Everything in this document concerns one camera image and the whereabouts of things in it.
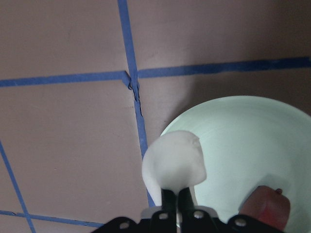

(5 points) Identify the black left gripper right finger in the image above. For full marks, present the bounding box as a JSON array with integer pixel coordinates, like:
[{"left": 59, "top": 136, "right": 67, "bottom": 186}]
[{"left": 177, "top": 187, "right": 194, "bottom": 217}]

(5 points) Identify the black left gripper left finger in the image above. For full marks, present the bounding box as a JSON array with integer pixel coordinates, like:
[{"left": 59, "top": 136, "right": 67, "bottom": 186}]
[{"left": 161, "top": 189, "right": 177, "bottom": 217}]

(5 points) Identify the white steamed bun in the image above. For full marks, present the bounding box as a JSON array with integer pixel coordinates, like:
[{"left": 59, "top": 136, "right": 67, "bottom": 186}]
[{"left": 142, "top": 131, "right": 207, "bottom": 206}]

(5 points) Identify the brown bun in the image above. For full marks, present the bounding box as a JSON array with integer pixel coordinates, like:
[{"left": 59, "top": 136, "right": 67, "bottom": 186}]
[{"left": 239, "top": 185, "right": 291, "bottom": 231}]

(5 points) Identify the light green plate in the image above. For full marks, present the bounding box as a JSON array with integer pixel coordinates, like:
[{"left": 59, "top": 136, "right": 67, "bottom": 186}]
[{"left": 164, "top": 96, "right": 311, "bottom": 233}]

